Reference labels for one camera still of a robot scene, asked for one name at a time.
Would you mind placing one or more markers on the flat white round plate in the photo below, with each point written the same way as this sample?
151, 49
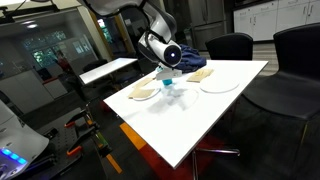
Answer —
220, 86

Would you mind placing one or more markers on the person in red shirt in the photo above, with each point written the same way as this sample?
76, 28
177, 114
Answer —
62, 61

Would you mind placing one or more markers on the small black chair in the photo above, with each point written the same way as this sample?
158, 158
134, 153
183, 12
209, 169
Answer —
230, 46

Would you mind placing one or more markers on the black overhead bar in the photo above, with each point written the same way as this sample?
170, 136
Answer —
20, 14

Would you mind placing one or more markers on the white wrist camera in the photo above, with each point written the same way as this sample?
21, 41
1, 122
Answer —
168, 74

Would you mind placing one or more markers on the large black chair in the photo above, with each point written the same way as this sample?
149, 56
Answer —
293, 76

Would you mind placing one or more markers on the wooden framed glass door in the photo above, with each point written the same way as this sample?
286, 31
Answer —
125, 36

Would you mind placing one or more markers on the metal table leg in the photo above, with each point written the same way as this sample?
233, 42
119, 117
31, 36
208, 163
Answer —
213, 153

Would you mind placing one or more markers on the tan cardboard piece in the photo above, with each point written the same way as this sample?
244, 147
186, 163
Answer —
141, 93
144, 82

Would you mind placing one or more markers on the dark blue cloth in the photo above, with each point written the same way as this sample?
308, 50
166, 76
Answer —
193, 60

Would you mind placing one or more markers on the stainless steel refrigerator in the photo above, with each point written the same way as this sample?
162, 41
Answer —
206, 23

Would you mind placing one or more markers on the white kitchen cabinets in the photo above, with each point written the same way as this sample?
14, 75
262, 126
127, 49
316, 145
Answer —
276, 18

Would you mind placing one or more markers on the blue plastic cup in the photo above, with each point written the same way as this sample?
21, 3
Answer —
167, 81

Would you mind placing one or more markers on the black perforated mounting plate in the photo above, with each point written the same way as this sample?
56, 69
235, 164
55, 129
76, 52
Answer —
63, 150

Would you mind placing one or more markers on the white background table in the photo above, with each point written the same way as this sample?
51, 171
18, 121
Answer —
106, 68

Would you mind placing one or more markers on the small white plate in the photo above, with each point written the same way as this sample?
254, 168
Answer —
151, 95

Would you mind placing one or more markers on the tan folded cloth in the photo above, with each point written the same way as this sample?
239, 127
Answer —
200, 75

